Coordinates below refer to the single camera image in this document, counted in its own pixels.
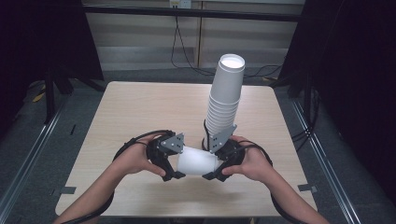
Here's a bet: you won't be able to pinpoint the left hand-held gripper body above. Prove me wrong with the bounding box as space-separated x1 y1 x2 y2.
146 132 185 171

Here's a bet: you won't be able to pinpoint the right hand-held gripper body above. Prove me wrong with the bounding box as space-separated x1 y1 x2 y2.
208 123 247 168

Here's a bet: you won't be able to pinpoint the single white paper cup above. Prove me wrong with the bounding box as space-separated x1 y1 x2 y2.
177 145 220 176

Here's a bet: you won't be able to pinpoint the stack of white paper cups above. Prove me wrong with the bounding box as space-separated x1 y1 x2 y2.
204 53 247 147

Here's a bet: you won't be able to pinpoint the person's right hand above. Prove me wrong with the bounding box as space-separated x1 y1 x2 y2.
220 134 276 184

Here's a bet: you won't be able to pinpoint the person's left hand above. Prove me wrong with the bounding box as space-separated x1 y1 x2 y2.
116 133 167 178

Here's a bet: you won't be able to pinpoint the black horizontal bar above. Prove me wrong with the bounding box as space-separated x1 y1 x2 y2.
81 5 303 23

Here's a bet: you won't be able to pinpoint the white power outlet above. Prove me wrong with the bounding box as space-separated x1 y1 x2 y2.
169 0 191 9

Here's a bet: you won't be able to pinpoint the black curtain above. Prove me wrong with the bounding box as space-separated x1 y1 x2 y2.
0 0 105 132
278 0 396 197

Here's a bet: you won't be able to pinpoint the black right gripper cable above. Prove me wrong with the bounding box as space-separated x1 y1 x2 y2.
237 140 311 224

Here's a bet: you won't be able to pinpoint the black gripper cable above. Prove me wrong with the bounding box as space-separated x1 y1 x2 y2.
60 129 176 224
237 140 311 224

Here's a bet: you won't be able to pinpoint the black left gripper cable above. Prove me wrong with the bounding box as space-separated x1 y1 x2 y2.
60 129 176 224

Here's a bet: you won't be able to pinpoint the bundle of black floor cables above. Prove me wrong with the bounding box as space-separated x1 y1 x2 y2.
291 88 322 152

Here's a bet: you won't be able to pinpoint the black wall cables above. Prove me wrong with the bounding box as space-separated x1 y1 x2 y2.
170 14 284 78

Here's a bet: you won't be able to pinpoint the metal floor rail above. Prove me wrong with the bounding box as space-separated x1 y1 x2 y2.
290 98 362 224
0 102 64 218

